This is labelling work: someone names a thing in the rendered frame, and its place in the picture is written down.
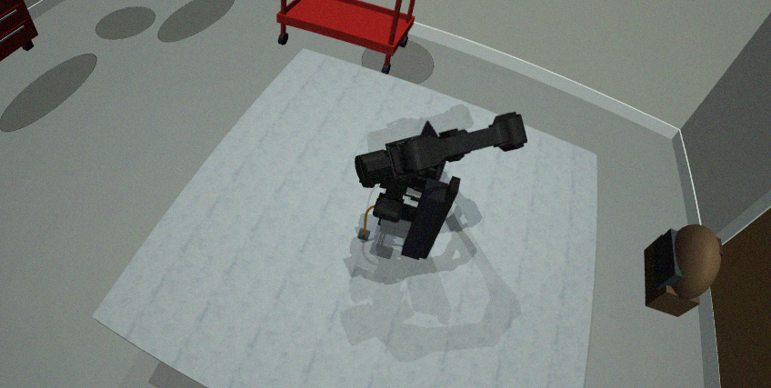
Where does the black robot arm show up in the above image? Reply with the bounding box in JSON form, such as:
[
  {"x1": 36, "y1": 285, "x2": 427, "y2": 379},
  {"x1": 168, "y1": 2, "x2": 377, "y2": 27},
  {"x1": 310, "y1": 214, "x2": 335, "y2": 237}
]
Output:
[{"x1": 355, "y1": 112, "x2": 527, "y2": 188}]

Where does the black post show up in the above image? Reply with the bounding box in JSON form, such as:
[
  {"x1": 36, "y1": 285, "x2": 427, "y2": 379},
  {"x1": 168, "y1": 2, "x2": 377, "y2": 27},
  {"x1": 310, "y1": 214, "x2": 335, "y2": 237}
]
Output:
[{"x1": 401, "y1": 176, "x2": 461, "y2": 260}]

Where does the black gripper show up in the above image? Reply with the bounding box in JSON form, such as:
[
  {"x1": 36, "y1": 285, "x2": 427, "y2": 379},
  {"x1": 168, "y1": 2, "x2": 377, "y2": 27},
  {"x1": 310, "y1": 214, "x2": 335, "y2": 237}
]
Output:
[{"x1": 373, "y1": 173, "x2": 410, "y2": 224}]

